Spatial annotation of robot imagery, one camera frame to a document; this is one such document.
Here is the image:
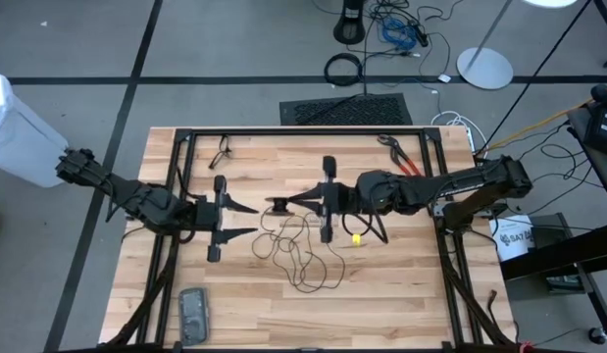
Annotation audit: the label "thin black slanted pole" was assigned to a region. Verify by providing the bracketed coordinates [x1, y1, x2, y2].
[478, 0, 594, 154]

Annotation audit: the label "white power strip cable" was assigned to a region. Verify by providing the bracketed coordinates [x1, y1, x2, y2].
[430, 111, 488, 154]

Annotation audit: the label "coiled black floor cable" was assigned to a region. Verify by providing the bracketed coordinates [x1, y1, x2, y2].
[324, 52, 366, 88]

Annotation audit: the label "yellow cable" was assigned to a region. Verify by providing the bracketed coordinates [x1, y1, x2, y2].
[479, 85, 607, 153]

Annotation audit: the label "thin black cord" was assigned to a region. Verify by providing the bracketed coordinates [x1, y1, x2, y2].
[251, 205, 347, 294]

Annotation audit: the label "dark red cable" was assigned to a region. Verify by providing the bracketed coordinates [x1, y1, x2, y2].
[485, 288, 501, 328]

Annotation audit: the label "black cylinder stand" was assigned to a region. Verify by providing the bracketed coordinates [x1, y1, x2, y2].
[331, 0, 367, 45]

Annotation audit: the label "white lamp base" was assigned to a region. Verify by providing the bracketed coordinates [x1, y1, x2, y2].
[455, 0, 579, 91]

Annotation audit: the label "black floor cable tangle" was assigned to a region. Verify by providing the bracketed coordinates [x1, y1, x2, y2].
[361, 0, 454, 82]

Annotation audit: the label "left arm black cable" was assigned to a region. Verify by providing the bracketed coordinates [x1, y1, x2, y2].
[174, 166, 206, 245]

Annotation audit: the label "black power strip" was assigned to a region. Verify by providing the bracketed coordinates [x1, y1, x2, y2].
[408, 19, 430, 49]

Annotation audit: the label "blue cable bundle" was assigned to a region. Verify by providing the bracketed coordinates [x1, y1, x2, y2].
[379, 17, 418, 51]

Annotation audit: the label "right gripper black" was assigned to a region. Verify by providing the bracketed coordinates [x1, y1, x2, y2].
[287, 155, 356, 245]

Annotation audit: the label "black side cart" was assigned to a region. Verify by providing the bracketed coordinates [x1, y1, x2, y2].
[567, 82, 607, 210]

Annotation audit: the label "black eyeglasses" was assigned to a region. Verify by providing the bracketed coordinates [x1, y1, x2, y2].
[208, 134, 233, 171]

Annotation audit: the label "grey rectangular pouch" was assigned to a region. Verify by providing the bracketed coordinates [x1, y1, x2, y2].
[177, 286, 210, 347]

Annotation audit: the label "white trash bin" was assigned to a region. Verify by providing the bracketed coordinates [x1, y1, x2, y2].
[0, 68, 70, 189]

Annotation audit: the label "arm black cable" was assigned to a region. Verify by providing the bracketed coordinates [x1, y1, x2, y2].
[340, 210, 390, 245]
[174, 166, 206, 245]

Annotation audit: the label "red-handled pliers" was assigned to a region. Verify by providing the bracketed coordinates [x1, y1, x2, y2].
[377, 134, 423, 177]

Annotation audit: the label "black floor vent mat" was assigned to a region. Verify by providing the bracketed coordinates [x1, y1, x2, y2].
[278, 92, 414, 126]

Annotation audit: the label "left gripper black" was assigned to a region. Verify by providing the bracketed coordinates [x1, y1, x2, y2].
[193, 175, 259, 264]

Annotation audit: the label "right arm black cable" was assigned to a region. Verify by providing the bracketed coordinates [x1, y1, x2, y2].
[340, 210, 390, 245]

